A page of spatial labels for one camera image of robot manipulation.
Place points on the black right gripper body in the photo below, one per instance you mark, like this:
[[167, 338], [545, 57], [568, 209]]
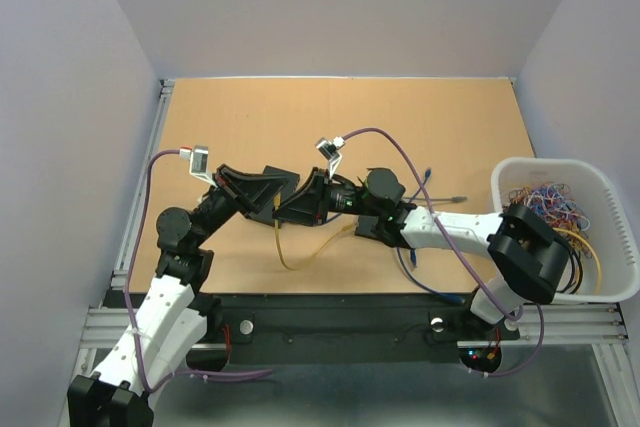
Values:
[[339, 197]]

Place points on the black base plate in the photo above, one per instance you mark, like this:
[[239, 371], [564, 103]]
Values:
[[279, 329]]

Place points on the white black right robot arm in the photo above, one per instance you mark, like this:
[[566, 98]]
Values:
[[529, 255]]

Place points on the black flat switch box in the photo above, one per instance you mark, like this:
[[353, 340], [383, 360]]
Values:
[[370, 229]]

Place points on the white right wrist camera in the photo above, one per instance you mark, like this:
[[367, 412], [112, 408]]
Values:
[[330, 150]]

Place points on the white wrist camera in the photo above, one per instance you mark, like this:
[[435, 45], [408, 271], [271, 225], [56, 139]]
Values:
[[197, 157], [330, 150]]

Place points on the aluminium frame rails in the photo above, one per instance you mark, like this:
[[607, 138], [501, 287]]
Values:
[[557, 322]]

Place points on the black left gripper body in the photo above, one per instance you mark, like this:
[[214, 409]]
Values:
[[214, 211]]

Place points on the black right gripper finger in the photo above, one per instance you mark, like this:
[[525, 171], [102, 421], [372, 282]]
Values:
[[311, 191], [300, 210]]

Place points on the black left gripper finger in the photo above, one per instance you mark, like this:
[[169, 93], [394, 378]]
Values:
[[226, 175], [253, 198]]

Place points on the white plastic basket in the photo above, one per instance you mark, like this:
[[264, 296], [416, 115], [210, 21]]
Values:
[[581, 204]]

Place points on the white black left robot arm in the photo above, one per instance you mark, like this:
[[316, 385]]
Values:
[[124, 389]]

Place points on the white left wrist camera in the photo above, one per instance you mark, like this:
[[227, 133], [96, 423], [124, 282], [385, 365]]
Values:
[[197, 157]]

